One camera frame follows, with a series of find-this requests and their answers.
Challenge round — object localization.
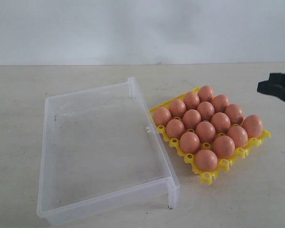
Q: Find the brown egg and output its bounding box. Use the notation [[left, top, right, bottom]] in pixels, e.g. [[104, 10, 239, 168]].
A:
[[242, 114, 263, 138], [227, 126, 248, 148], [153, 107, 172, 127], [169, 98, 187, 118], [195, 149, 218, 171], [225, 104, 245, 125], [212, 135, 235, 159]]

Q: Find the brown egg third row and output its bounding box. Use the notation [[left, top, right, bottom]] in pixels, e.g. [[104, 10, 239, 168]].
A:
[[211, 95, 230, 113]]

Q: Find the brown egg second row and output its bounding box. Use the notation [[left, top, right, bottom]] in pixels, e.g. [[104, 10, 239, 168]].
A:
[[182, 109, 201, 130], [197, 101, 215, 121], [210, 112, 231, 133]]

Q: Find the brown egg fourth row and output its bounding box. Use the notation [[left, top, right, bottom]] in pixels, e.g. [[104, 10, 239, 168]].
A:
[[198, 85, 215, 103], [180, 132, 200, 154]]

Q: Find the brown egg fifth row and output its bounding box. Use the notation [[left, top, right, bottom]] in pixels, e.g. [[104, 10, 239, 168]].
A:
[[195, 121, 216, 143], [166, 119, 185, 140], [183, 91, 200, 110]]

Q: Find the yellow plastic egg tray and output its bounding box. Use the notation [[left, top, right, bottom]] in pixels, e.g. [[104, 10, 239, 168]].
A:
[[150, 93, 271, 185]]

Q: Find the clear plastic tray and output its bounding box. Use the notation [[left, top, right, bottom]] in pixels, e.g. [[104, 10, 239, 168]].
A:
[[37, 77, 180, 226]]

